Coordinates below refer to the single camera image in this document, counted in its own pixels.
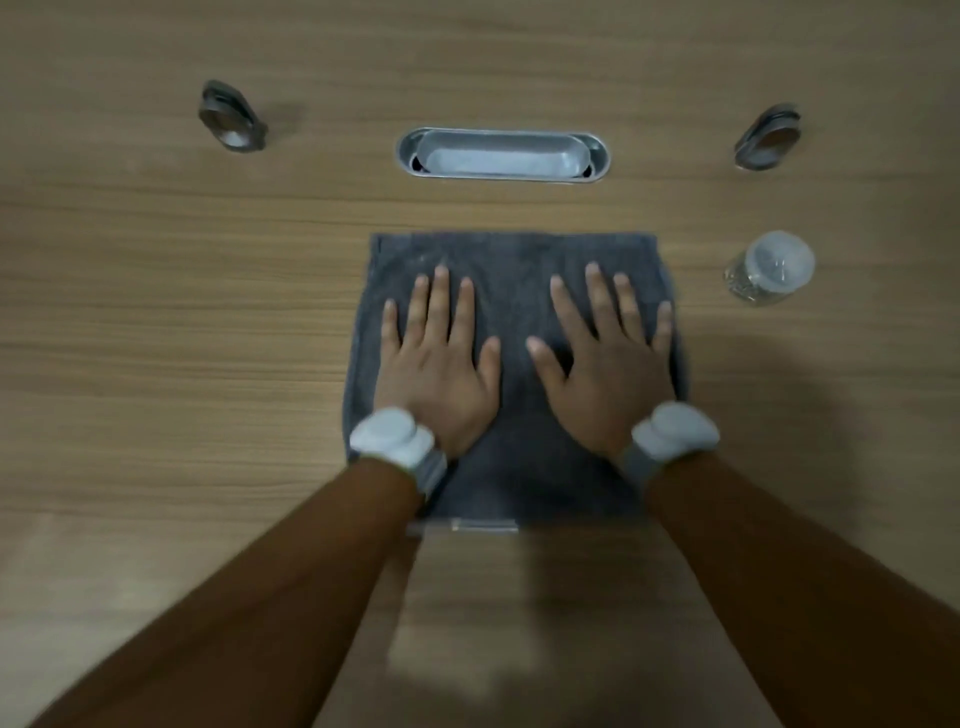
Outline person's right hand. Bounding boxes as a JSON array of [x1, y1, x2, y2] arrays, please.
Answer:
[[524, 261, 678, 462]]

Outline person's left hand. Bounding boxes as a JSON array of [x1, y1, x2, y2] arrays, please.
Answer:
[[372, 263, 503, 460]]

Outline grey cloth towel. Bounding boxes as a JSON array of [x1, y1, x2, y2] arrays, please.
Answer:
[[341, 230, 691, 535]]

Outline clear plastic shaker jar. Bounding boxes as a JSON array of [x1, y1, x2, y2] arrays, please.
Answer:
[[722, 230, 817, 307]]

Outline person's right forearm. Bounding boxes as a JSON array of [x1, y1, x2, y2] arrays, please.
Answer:
[[643, 452, 960, 728]]

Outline person's left forearm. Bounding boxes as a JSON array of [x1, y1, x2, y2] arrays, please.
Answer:
[[26, 455, 423, 728]]

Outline white wrist tracker grey band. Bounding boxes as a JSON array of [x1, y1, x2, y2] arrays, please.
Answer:
[[347, 406, 450, 502], [617, 401, 722, 490]]

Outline metal partition clamp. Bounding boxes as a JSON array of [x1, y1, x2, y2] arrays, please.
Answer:
[[197, 79, 270, 154], [732, 102, 803, 173]]

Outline silver oval cable grommet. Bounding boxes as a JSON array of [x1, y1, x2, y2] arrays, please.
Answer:
[[394, 125, 613, 184]]

